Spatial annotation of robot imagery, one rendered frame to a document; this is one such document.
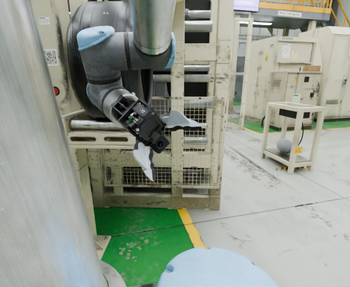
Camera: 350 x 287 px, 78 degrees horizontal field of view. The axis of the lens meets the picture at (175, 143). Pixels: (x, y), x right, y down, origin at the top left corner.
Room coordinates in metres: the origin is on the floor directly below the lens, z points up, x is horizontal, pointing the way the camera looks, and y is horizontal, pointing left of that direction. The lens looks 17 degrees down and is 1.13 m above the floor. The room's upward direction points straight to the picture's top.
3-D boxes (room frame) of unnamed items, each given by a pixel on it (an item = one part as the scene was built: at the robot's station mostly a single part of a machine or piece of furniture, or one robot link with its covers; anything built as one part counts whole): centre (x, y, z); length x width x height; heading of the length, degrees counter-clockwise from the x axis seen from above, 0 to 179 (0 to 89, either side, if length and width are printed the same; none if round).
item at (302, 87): (4.96, -2.62, 0.62); 0.91 x 0.58 x 1.25; 104
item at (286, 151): (2.76, -1.50, 0.40); 0.60 x 0.35 x 0.80; 14
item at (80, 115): (1.22, 0.53, 0.90); 0.40 x 0.03 x 0.10; 178
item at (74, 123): (1.07, 0.35, 0.90); 0.35 x 0.05 x 0.05; 88
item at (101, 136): (1.07, 0.36, 0.84); 0.36 x 0.09 x 0.06; 88
